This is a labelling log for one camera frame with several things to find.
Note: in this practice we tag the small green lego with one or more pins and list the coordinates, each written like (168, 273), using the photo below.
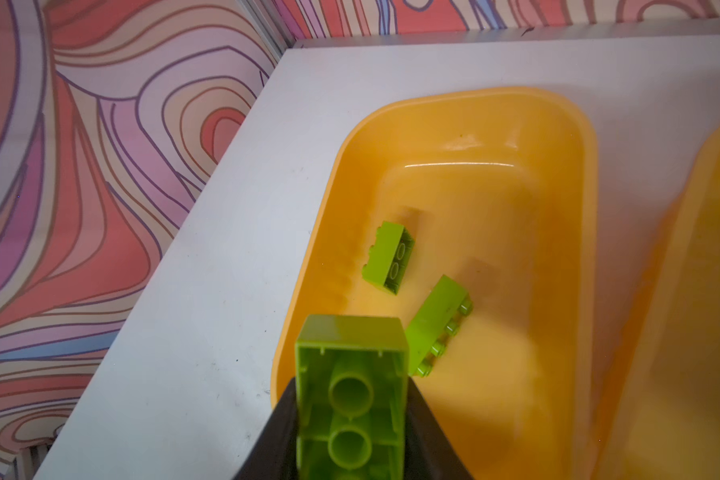
(388, 257)

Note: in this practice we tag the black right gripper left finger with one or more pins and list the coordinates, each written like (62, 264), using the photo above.
(273, 455)

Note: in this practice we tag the yellow plastic container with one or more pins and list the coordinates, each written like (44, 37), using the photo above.
(659, 413)
(498, 188)

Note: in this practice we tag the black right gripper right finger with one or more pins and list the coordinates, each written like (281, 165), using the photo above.
(428, 452)

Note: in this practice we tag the yellow left plastic container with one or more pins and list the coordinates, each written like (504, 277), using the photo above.
(498, 188)

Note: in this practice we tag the green lego brick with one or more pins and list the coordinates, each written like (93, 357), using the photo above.
(351, 379)
(438, 319)

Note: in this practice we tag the yellow middle plastic container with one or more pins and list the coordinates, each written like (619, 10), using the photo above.
(659, 413)

